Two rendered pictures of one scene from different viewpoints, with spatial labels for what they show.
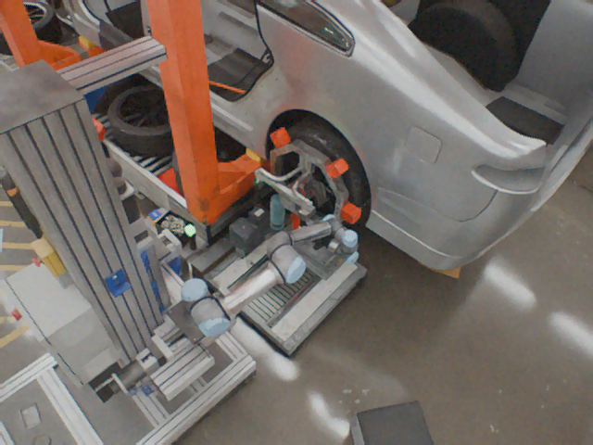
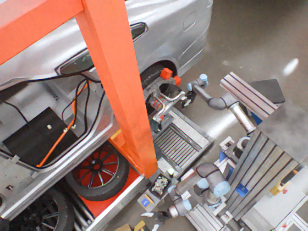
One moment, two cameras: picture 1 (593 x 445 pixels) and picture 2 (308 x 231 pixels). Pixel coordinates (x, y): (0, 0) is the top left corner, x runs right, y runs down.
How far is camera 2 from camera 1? 217 cm
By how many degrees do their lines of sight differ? 41
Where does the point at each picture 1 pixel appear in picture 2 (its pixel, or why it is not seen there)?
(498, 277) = not seen: hidden behind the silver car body
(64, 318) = (293, 188)
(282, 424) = not seen: hidden behind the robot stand
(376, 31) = (144, 9)
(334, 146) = (154, 71)
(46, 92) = (287, 116)
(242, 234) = (158, 152)
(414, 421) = (254, 85)
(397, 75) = (168, 11)
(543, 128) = not seen: outside the picture
